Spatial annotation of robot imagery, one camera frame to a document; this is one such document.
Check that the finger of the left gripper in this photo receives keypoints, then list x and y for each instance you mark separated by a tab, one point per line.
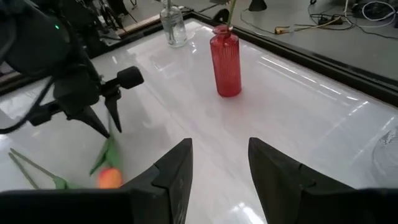
112	107
91	119

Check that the yellow plug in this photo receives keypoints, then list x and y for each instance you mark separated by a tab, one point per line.
281	30

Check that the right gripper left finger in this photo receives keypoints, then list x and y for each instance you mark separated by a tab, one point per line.
155	202

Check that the orange tulip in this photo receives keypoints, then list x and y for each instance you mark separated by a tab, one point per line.
109	178

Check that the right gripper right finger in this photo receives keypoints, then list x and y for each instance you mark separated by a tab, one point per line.
295	202

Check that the pink tulip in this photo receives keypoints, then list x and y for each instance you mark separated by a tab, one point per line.
23	170
31	162

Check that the black stand foot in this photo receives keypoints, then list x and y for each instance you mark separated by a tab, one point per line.
257	4

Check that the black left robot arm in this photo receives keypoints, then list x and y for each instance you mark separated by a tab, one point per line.
34	46

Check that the pale peach tulip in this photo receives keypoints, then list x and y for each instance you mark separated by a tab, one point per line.
231	9

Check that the power strip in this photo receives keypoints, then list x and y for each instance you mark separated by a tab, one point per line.
329	20

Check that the clear ribbed glass bottle vase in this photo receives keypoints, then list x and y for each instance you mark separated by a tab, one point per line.
174	28

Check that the red ribbed glass vase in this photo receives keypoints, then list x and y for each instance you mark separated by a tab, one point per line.
226	62

